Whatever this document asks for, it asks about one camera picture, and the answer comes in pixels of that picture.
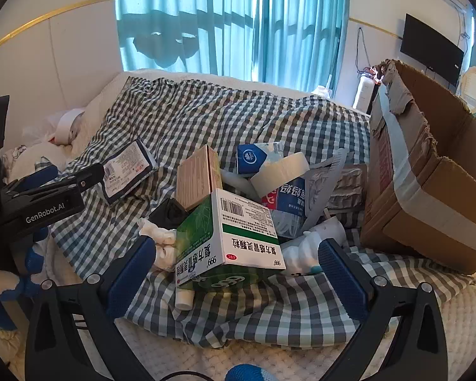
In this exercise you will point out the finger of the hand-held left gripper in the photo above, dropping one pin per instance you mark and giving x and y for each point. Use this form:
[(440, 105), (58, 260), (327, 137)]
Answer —
[(39, 176), (85, 176)]

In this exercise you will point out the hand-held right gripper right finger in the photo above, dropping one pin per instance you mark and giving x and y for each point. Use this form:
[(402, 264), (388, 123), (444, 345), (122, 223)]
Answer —
[(341, 281)]

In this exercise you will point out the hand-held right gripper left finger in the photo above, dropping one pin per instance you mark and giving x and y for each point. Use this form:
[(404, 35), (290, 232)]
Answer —
[(131, 274)]

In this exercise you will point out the dark blue wet wipes pack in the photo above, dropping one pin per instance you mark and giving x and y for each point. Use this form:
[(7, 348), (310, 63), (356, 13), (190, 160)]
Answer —
[(127, 170)]

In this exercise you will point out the white tissue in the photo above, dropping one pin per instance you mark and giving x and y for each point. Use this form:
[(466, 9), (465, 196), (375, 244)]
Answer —
[(162, 238)]

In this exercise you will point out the small white tube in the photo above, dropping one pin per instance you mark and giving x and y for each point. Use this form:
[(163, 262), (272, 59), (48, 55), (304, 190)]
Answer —
[(184, 299)]

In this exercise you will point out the clear jar with blue label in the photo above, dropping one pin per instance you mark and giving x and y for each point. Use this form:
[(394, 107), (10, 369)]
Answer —
[(289, 206)]

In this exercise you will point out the silver blister pack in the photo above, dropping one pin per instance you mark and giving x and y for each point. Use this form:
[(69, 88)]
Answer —
[(347, 190)]

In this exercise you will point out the brown cardboard box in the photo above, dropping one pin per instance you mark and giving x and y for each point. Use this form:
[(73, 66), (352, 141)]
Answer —
[(420, 214)]

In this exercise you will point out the small brown carton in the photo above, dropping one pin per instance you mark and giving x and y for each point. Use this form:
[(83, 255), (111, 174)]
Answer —
[(194, 178)]

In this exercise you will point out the green and white medicine box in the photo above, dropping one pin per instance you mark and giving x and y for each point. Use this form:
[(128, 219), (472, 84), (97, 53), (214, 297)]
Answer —
[(242, 230)]

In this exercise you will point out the grey comb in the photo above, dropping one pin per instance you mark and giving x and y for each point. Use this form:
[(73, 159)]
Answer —
[(336, 164)]

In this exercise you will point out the white tape roll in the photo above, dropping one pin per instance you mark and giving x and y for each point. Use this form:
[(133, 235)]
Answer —
[(277, 176)]

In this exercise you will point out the blue and white tissue pack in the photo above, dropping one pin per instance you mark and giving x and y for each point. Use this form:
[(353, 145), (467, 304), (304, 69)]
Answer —
[(250, 158)]

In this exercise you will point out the person's left hand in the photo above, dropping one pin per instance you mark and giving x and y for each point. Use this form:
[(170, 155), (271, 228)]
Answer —
[(33, 264)]

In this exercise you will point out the person's right hand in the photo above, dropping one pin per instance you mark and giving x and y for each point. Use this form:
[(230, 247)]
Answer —
[(248, 374)]

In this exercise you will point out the clear plastic bag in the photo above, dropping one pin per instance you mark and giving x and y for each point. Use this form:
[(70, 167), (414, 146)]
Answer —
[(39, 131)]

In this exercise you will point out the white paper roll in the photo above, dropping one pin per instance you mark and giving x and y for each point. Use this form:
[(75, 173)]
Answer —
[(69, 127)]

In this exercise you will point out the checkered blanket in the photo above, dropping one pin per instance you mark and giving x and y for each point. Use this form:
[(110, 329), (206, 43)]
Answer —
[(222, 115)]

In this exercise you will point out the white floor appliance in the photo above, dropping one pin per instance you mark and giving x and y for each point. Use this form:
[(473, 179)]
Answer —
[(363, 95)]

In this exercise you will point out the teal window curtain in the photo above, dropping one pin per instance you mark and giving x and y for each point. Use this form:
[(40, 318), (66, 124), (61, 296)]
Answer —
[(222, 27)]

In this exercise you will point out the white oval mirror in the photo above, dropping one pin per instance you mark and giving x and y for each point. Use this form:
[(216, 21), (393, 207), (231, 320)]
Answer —
[(472, 87)]

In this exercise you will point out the black wall television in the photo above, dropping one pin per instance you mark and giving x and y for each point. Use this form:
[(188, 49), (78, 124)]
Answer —
[(428, 51)]

